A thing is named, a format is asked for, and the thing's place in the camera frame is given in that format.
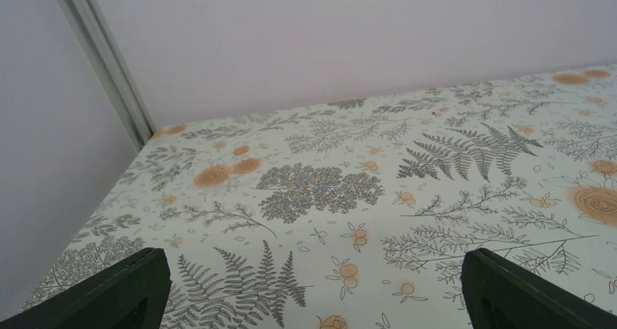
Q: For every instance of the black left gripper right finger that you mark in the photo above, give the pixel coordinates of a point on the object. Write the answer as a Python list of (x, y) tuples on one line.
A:
[(500, 294)]

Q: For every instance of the aluminium corner post left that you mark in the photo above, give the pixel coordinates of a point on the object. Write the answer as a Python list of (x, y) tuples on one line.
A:
[(101, 49)]

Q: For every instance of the floral patterned table mat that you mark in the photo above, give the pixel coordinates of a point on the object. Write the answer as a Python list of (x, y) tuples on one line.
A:
[(358, 214)]

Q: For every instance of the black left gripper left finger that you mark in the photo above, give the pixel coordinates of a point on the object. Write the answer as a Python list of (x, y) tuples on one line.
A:
[(132, 293)]

